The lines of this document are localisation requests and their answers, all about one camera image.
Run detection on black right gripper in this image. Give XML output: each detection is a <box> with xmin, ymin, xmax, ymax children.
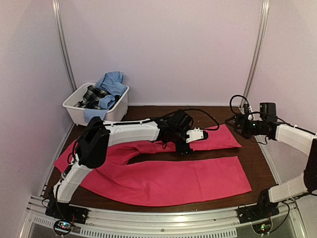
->
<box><xmin>225</xmin><ymin>114</ymin><xmax>266</xmax><ymax>139</ymax></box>

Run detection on pink trousers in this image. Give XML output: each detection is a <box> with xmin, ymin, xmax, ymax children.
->
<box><xmin>53</xmin><ymin>123</ymin><xmax>252</xmax><ymax>207</ymax></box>

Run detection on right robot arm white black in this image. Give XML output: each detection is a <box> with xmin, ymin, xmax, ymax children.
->
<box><xmin>225</xmin><ymin>112</ymin><xmax>317</xmax><ymax>219</ymax></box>

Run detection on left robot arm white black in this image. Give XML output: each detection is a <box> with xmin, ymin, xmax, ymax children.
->
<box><xmin>48</xmin><ymin>117</ymin><xmax>196</xmax><ymax>220</ymax></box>

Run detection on white plastic laundry bin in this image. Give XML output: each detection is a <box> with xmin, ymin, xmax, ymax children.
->
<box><xmin>62</xmin><ymin>83</ymin><xmax>130</xmax><ymax>126</ymax></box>

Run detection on light blue shirt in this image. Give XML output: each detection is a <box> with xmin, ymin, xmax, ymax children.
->
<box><xmin>84</xmin><ymin>71</ymin><xmax>127</xmax><ymax>122</ymax></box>

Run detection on black white plaid garment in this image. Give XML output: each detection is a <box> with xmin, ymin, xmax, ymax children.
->
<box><xmin>74</xmin><ymin>85</ymin><xmax>109</xmax><ymax>110</ymax></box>

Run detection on right aluminium frame post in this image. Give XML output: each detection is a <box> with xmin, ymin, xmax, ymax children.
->
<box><xmin>243</xmin><ymin>0</ymin><xmax>270</xmax><ymax>98</ymax></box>

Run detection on aluminium frame post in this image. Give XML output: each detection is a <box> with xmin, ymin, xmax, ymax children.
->
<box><xmin>243</xmin><ymin>0</ymin><xmax>270</xmax><ymax>98</ymax></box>
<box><xmin>52</xmin><ymin>0</ymin><xmax>77</xmax><ymax>92</ymax></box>

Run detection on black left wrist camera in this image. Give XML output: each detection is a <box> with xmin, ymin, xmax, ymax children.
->
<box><xmin>170</xmin><ymin>110</ymin><xmax>194</xmax><ymax>131</ymax></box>

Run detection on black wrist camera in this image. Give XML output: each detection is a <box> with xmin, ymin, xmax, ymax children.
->
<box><xmin>260</xmin><ymin>102</ymin><xmax>277</xmax><ymax>122</ymax></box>
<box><xmin>170</xmin><ymin>110</ymin><xmax>194</xmax><ymax>131</ymax></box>

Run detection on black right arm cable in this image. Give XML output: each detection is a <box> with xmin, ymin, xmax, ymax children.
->
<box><xmin>229</xmin><ymin>94</ymin><xmax>263</xmax><ymax>117</ymax></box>

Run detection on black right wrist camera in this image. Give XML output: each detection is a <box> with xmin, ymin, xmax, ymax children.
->
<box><xmin>260</xmin><ymin>102</ymin><xmax>277</xmax><ymax>122</ymax></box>

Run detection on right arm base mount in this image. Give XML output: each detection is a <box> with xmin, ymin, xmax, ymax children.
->
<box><xmin>236</xmin><ymin>198</ymin><xmax>279</xmax><ymax>236</ymax></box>

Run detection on front aluminium rail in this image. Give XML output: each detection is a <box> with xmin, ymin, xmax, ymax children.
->
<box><xmin>19</xmin><ymin>195</ymin><xmax>305</xmax><ymax>238</ymax></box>

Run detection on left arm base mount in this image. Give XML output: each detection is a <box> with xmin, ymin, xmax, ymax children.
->
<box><xmin>45</xmin><ymin>198</ymin><xmax>89</xmax><ymax>237</ymax></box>

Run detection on left aluminium frame post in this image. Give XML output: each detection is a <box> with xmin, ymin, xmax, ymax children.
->
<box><xmin>52</xmin><ymin>0</ymin><xmax>77</xmax><ymax>92</ymax></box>

